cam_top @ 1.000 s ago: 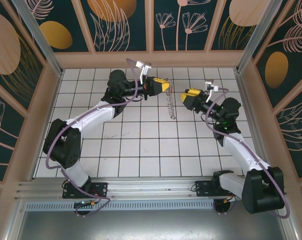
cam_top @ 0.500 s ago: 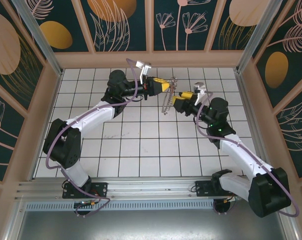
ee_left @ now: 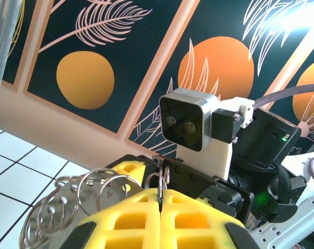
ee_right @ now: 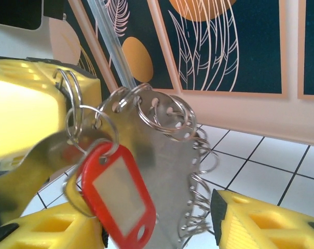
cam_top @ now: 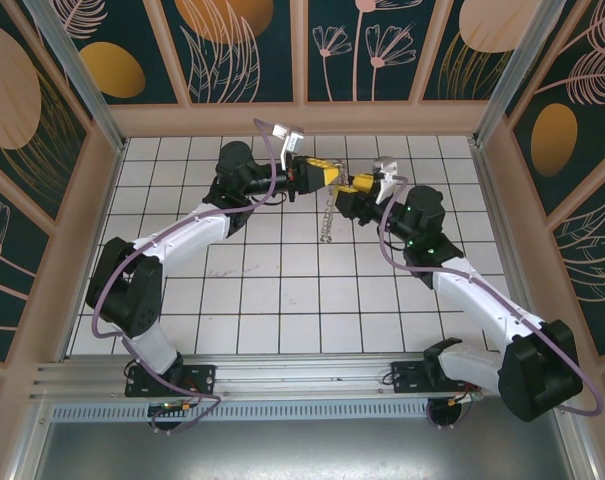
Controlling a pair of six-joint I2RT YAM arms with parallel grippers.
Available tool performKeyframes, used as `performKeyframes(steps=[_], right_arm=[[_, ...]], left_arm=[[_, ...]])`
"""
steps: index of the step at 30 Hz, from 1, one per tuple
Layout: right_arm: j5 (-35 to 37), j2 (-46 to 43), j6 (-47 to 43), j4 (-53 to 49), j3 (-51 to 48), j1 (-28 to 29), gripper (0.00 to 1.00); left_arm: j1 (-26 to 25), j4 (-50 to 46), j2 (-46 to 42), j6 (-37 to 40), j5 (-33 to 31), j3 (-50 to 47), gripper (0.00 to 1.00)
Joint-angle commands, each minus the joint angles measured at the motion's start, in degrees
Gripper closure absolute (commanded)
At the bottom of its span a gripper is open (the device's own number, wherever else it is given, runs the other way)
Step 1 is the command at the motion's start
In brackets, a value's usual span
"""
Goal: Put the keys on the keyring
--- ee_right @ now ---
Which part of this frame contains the red plastic key tag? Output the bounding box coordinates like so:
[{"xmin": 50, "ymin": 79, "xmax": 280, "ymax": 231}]
[{"xmin": 80, "ymin": 143, "xmax": 158, "ymax": 249}]

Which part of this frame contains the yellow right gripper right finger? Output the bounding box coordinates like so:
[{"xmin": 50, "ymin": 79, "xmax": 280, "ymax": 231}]
[{"xmin": 210, "ymin": 188, "xmax": 314, "ymax": 249}]

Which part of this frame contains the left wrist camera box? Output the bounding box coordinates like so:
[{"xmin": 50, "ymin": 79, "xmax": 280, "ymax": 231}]
[{"xmin": 0, "ymin": 0, "xmax": 68, "ymax": 62}]

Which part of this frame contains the aluminium frame post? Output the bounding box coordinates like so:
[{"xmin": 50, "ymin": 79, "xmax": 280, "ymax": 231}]
[{"xmin": 87, "ymin": 0, "xmax": 137, "ymax": 89}]

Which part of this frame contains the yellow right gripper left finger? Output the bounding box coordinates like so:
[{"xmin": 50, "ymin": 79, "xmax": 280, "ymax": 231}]
[{"xmin": 0, "ymin": 201, "xmax": 108, "ymax": 249}]

